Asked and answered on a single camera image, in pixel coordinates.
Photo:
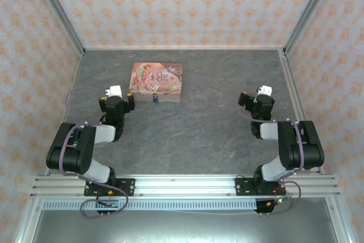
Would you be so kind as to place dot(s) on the pink illustrated tin box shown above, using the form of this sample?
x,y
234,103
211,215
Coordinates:
x,y
153,78

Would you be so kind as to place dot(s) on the thin aluminium rail at wall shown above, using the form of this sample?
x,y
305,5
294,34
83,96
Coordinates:
x,y
185,47

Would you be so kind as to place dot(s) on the long aluminium mounting rail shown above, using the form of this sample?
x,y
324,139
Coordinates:
x,y
185,186

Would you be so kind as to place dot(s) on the aluminium frame leg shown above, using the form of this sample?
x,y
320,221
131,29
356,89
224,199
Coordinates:
x,y
28,220
339,220

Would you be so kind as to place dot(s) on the small blue padlock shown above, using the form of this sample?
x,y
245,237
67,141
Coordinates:
x,y
155,98

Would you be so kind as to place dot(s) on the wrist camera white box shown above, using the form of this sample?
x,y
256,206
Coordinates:
x,y
115,90
267,90

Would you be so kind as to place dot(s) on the aluminium side rail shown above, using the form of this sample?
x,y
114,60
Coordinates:
x,y
296,98

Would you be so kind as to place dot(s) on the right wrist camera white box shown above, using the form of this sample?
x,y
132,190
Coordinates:
x,y
267,90

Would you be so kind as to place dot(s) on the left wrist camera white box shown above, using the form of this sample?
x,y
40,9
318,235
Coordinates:
x,y
115,90

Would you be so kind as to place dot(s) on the circuit board with green light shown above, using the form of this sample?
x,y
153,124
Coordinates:
x,y
280,199

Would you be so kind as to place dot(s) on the small circuit board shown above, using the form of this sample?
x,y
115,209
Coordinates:
x,y
109,203

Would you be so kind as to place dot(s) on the aluminium frame post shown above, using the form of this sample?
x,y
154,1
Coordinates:
x,y
58,12
309,9

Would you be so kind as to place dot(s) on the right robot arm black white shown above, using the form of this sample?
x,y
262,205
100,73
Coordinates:
x,y
295,152

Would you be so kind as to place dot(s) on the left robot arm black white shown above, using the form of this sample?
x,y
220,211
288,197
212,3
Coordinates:
x,y
71,152

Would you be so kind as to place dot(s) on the grey metal panel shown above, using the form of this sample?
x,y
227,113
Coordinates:
x,y
185,228

